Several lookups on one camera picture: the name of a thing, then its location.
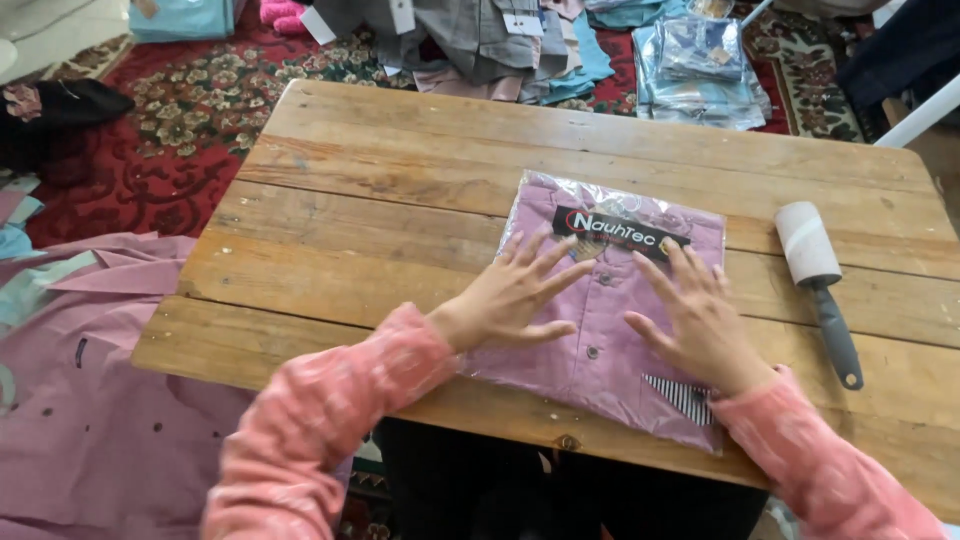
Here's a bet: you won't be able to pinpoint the person's left hand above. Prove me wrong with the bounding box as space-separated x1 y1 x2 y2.
427 229 597 354

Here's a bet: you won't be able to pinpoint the lint roller with grey handle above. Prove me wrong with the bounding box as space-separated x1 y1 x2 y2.
774 201 865 391

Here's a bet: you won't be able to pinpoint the heap of grey and blue shirts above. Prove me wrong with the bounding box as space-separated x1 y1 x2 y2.
300 0 616 106

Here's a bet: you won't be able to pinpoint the stack of bagged blue shirts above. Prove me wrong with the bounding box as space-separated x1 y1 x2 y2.
632 0 774 132

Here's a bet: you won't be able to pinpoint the pink fluffy slippers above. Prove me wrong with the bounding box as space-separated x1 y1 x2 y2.
258 0 310 36

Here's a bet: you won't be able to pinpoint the black cloth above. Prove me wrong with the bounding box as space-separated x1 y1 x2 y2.
0 78 138 175

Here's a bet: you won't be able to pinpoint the person's right hand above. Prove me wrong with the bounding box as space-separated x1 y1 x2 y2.
624 237 777 399

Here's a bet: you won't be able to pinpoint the white plastic chair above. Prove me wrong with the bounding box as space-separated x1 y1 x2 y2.
738 0 960 150

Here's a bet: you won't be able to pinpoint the folded light blue garment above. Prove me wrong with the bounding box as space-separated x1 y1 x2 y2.
129 0 249 43

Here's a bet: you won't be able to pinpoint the heap of pink shirts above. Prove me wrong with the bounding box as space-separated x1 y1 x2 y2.
0 232 260 540

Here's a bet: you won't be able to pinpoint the bagged pink shirt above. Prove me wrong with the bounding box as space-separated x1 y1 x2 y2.
459 170 727 456

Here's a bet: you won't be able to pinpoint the person's black trousers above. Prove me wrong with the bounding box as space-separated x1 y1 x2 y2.
372 417 771 540

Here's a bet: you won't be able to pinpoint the dark blue cloth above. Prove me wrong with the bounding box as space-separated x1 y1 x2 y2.
836 0 960 114

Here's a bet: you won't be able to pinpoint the red floral carpet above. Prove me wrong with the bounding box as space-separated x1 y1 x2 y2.
22 0 886 249

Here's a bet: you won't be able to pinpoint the wooden table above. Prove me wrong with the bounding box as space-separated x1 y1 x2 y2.
131 78 960 525

